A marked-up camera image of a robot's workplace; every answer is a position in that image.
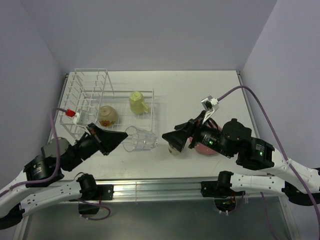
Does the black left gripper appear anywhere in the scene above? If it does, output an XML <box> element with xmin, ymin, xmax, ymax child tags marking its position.
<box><xmin>63</xmin><ymin>122</ymin><xmax>128</xmax><ymax>171</ymax></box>

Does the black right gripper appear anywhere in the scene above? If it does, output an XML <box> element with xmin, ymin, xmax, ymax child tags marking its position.
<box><xmin>160</xmin><ymin>109</ymin><xmax>232</xmax><ymax>157</ymax></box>

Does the beige bowl with flower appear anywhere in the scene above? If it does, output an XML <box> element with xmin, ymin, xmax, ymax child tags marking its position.
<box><xmin>97</xmin><ymin>105</ymin><xmax>119</xmax><ymax>128</ymax></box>

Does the clear drinking glass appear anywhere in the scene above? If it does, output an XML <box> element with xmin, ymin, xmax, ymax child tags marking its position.
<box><xmin>122</xmin><ymin>126</ymin><xmax>158</xmax><ymax>152</ymax></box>

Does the yellow-green mug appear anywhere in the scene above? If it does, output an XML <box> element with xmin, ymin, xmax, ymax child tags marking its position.
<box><xmin>129</xmin><ymin>91</ymin><xmax>150</xmax><ymax>115</ymax></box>

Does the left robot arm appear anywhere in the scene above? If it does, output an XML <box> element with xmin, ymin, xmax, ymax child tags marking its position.
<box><xmin>0</xmin><ymin>123</ymin><xmax>128</xmax><ymax>230</ymax></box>

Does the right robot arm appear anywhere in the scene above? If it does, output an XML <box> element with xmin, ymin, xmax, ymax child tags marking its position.
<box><xmin>162</xmin><ymin>111</ymin><xmax>320</xmax><ymax>206</ymax></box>

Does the small steel cup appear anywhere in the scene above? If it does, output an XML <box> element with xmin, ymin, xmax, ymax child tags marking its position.
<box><xmin>168</xmin><ymin>144</ymin><xmax>181</xmax><ymax>156</ymax></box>

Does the pink dotted plate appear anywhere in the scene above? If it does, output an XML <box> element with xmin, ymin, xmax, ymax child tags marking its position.
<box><xmin>194</xmin><ymin>121</ymin><xmax>222</xmax><ymax>156</ymax></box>

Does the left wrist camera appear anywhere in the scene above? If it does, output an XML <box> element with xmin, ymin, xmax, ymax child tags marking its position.
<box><xmin>72</xmin><ymin>110</ymin><xmax>91</xmax><ymax>127</ymax></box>

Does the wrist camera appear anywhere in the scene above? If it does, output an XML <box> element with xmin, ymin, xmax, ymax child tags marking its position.
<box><xmin>72</xmin><ymin>110</ymin><xmax>91</xmax><ymax>127</ymax></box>
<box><xmin>201</xmin><ymin>95</ymin><xmax>219</xmax><ymax>124</ymax></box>

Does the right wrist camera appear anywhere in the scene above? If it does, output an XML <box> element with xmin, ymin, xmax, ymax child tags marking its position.
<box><xmin>201</xmin><ymin>95</ymin><xmax>219</xmax><ymax>124</ymax></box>

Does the white wire dish rack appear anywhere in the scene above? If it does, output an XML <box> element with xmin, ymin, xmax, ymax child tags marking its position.
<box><xmin>56</xmin><ymin>68</ymin><xmax>155</xmax><ymax>143</ymax></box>

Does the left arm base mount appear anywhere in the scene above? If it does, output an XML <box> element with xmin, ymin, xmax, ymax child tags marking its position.
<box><xmin>78</xmin><ymin>184</ymin><xmax>114</xmax><ymax>218</ymax></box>

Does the aluminium rail frame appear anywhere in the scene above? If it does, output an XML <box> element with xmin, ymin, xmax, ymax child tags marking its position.
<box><xmin>14</xmin><ymin>70</ymin><xmax>291</xmax><ymax>240</ymax></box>

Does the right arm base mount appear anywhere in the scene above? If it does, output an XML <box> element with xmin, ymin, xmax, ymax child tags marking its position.
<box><xmin>200</xmin><ymin>181</ymin><xmax>246</xmax><ymax>212</ymax></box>

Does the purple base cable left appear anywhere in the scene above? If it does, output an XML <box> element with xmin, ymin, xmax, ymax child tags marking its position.
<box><xmin>79</xmin><ymin>199</ymin><xmax>112</xmax><ymax>221</ymax></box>

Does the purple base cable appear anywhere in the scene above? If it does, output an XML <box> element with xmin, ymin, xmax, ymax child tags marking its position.
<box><xmin>79</xmin><ymin>199</ymin><xmax>112</xmax><ymax>221</ymax></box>
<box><xmin>217</xmin><ymin>192</ymin><xmax>248</xmax><ymax>216</ymax></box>

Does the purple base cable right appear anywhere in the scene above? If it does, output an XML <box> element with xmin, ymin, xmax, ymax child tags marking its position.
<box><xmin>217</xmin><ymin>192</ymin><xmax>248</xmax><ymax>216</ymax></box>

